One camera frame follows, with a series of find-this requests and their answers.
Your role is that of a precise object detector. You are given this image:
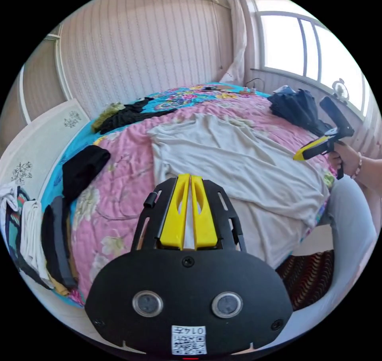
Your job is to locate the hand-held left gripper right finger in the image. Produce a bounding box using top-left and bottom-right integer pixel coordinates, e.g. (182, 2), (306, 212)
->
(191, 175), (218, 250)

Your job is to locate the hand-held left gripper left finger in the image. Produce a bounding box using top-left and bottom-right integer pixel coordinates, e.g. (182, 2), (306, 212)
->
(159, 173), (191, 250)

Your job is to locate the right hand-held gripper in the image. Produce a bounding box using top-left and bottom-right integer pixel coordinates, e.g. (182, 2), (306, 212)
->
(292, 123), (356, 181)

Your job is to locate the white long sleeve shirt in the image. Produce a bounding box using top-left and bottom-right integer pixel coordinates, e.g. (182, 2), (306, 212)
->
(147, 113), (331, 270)

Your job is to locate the person's right forearm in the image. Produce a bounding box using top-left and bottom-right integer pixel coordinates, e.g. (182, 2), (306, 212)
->
(353, 155), (382, 201)

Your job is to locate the person's right hand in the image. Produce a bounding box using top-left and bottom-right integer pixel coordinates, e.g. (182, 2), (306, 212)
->
(327, 142), (363, 180)

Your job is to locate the dark navy garment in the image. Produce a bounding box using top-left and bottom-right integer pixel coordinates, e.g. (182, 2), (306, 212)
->
(267, 89), (332, 137)

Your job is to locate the small white fan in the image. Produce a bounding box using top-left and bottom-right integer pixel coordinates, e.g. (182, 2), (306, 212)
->
(331, 78), (351, 102)

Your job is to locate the bed with pink floral quilt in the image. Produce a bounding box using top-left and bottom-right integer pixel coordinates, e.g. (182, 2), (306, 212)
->
(40, 82), (337, 308)

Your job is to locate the person's body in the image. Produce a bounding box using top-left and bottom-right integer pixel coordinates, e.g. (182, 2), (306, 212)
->
(277, 175), (381, 349)

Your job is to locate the folded black garment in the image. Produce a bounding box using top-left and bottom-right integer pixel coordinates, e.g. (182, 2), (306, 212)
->
(62, 145), (111, 204)

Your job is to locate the window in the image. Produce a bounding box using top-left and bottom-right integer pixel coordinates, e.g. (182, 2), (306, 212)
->
(250, 0), (370, 120)

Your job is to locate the black garment with green trim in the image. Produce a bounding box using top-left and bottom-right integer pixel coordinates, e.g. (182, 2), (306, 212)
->
(91, 97), (178, 135)

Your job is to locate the white curtain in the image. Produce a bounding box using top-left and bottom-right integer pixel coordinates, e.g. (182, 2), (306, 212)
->
(219, 0), (249, 86)

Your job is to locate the pile of clothes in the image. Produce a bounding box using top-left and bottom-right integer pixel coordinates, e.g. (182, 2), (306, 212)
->
(0, 182), (80, 298)

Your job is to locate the white headboard with floral print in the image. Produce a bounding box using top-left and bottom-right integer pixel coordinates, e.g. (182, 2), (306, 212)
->
(0, 98), (91, 190)

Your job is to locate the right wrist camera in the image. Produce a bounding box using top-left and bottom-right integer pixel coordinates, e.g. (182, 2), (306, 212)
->
(319, 96), (349, 130)

